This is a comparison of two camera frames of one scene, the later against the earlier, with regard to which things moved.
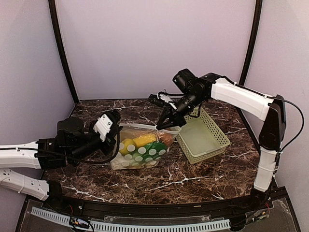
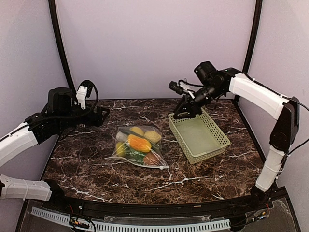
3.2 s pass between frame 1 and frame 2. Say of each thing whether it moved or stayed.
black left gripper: moved
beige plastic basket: stayed
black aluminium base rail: stayed
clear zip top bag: moved
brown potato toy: moved
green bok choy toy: moved
